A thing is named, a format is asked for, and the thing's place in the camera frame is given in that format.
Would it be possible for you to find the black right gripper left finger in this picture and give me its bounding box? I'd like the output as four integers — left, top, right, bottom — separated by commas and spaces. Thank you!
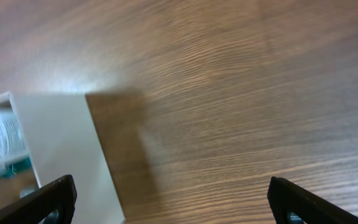
0, 174, 77, 224

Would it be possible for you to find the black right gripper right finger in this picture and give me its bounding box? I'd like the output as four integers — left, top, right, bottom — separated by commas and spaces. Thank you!
267, 177, 358, 224

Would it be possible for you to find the green soap box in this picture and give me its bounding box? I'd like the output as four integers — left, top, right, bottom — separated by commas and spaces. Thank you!
0, 110, 32, 179

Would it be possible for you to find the white cardboard box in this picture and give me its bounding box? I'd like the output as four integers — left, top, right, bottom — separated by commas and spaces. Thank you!
0, 93, 125, 223

